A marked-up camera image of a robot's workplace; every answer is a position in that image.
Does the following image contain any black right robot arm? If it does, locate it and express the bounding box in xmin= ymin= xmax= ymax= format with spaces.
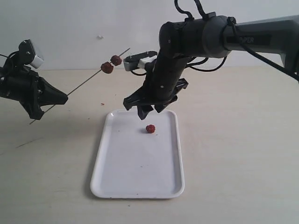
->
xmin=123 ymin=15 xmax=299 ymax=119

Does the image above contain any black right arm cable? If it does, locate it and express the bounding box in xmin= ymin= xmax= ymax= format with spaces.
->
xmin=130 ymin=0 xmax=299 ymax=82

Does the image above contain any large red fruit ball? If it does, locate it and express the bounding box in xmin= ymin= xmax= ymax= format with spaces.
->
xmin=100 ymin=62 xmax=114 ymax=74

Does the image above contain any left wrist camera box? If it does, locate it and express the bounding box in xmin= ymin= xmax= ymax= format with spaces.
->
xmin=18 ymin=39 xmax=44 ymax=69

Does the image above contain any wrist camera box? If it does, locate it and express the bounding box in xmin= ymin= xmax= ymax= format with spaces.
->
xmin=18 ymin=39 xmax=44 ymax=69
xmin=123 ymin=51 xmax=158 ymax=71

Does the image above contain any white rectangular plastic tray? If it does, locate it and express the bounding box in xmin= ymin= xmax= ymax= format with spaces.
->
xmin=90 ymin=109 xmax=185 ymax=199

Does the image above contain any dark red fruit ball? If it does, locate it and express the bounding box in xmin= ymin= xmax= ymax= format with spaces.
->
xmin=110 ymin=55 xmax=122 ymax=66

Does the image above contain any thin metal skewer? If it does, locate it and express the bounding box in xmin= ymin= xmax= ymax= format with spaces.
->
xmin=28 ymin=47 xmax=131 ymax=125

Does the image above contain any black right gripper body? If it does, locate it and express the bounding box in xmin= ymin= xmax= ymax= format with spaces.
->
xmin=123 ymin=78 xmax=188 ymax=110

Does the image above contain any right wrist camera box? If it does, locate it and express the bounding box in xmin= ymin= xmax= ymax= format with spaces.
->
xmin=123 ymin=51 xmax=158 ymax=71

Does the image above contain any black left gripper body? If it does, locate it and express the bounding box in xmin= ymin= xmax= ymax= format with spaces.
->
xmin=0 ymin=66 xmax=45 ymax=120

